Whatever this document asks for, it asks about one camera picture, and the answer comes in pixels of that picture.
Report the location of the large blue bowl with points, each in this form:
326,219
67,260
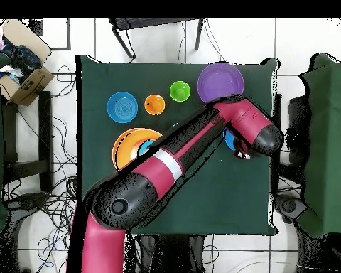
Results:
229,139

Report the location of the orange cup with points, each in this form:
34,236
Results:
154,104

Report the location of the large purple bowl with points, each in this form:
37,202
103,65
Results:
220,82

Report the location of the black equipment case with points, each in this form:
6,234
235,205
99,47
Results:
298,128

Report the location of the green cup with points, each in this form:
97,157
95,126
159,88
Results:
180,91

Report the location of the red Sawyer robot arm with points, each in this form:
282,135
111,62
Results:
244,113

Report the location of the black metal chair frame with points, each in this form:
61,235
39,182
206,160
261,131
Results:
147,22

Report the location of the blue ribbed-bottom bowl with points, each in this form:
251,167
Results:
122,107

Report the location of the black square floor frame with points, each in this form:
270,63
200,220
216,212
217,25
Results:
36,27

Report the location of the dark green tablecloth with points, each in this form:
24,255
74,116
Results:
216,184

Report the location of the small cyan bowl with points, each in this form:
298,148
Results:
145,146

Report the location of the dark blue cloth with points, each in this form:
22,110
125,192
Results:
22,59

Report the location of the cardboard box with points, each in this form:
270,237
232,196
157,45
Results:
31,85

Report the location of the black bench frame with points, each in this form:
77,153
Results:
45,128

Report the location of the black pedestal foot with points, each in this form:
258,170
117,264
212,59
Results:
289,205
28,202

